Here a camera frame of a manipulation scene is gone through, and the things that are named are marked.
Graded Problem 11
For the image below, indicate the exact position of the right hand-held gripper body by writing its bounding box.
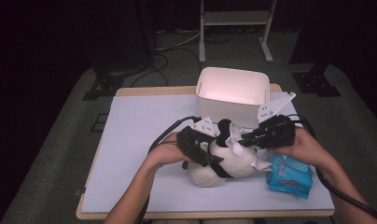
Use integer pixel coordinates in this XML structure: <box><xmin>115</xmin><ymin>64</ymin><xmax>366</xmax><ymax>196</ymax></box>
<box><xmin>255</xmin><ymin>91</ymin><xmax>298</xmax><ymax>150</ymax></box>

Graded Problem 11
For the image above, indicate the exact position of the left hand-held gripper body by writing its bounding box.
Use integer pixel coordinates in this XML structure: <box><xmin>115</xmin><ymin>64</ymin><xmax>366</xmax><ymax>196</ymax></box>
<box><xmin>176</xmin><ymin>116</ymin><xmax>221</xmax><ymax>166</ymax></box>

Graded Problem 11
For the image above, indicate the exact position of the white wet wipe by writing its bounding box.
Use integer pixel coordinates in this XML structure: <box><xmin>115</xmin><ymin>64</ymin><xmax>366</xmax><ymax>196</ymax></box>
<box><xmin>225</xmin><ymin>122</ymin><xmax>272</xmax><ymax>172</ymax></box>

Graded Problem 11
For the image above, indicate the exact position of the panda plush toy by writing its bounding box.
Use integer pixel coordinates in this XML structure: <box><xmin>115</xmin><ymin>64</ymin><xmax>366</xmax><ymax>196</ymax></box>
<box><xmin>181</xmin><ymin>119</ymin><xmax>265</xmax><ymax>189</ymax></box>

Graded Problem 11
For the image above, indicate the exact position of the blue wet wipe packet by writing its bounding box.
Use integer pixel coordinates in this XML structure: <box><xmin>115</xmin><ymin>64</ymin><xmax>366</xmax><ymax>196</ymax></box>
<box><xmin>265</xmin><ymin>151</ymin><xmax>314</xmax><ymax>200</ymax></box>

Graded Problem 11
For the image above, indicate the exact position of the white plastic bin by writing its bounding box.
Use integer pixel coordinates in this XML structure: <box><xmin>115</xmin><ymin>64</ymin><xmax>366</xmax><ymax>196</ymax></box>
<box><xmin>195</xmin><ymin>66</ymin><xmax>271</xmax><ymax>129</ymax></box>

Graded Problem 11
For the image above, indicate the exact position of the person's left hand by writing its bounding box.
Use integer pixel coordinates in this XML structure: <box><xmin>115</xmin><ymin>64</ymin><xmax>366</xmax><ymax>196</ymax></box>
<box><xmin>146</xmin><ymin>132</ymin><xmax>191</xmax><ymax>170</ymax></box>

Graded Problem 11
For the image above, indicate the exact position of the person's right hand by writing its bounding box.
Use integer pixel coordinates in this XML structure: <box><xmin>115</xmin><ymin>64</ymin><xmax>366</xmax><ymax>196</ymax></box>
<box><xmin>267</xmin><ymin>127</ymin><xmax>329</xmax><ymax>171</ymax></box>

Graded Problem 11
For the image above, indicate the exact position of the black floor stand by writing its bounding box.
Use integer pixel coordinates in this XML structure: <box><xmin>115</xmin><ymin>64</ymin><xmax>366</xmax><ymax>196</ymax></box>
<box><xmin>82</xmin><ymin>0</ymin><xmax>157</xmax><ymax>101</ymax></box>
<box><xmin>288</xmin><ymin>0</ymin><xmax>342</xmax><ymax>98</ymax></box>

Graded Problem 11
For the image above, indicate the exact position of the wooden table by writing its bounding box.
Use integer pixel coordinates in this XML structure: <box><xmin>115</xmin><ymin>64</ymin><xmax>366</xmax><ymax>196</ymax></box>
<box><xmin>76</xmin><ymin>83</ymin><xmax>336</xmax><ymax>220</ymax></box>

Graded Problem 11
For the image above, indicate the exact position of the dark floor hatch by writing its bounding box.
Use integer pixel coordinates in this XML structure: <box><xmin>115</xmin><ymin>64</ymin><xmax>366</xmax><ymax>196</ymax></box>
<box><xmin>91</xmin><ymin>113</ymin><xmax>110</xmax><ymax>133</ymax></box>

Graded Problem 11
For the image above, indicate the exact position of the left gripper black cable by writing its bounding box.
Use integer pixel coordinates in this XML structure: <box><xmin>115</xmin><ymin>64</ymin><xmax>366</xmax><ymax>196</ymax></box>
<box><xmin>136</xmin><ymin>115</ymin><xmax>202</xmax><ymax>224</ymax></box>

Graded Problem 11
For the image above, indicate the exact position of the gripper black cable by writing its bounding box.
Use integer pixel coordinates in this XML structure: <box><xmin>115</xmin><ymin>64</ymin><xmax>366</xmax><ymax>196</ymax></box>
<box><xmin>287</xmin><ymin>113</ymin><xmax>377</xmax><ymax>224</ymax></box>
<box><xmin>136</xmin><ymin>115</ymin><xmax>202</xmax><ymax>224</ymax></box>

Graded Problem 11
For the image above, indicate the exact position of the black floor cable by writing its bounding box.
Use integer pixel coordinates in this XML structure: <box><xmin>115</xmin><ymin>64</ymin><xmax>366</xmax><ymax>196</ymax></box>
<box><xmin>129</xmin><ymin>46</ymin><xmax>203</xmax><ymax>88</ymax></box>

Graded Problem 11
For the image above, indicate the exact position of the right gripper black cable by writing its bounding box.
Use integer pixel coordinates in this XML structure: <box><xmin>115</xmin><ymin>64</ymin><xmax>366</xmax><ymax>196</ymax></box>
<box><xmin>287</xmin><ymin>113</ymin><xmax>377</xmax><ymax>224</ymax></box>

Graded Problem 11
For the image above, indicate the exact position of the white floor cable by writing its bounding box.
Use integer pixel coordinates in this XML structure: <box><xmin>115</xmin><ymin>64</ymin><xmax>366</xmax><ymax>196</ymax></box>
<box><xmin>155</xmin><ymin>29</ymin><xmax>203</xmax><ymax>52</ymax></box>

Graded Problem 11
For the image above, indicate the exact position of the white metal stand frame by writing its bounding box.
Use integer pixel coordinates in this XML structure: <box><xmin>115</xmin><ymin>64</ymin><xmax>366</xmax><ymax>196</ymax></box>
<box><xmin>199</xmin><ymin>0</ymin><xmax>278</xmax><ymax>64</ymax></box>

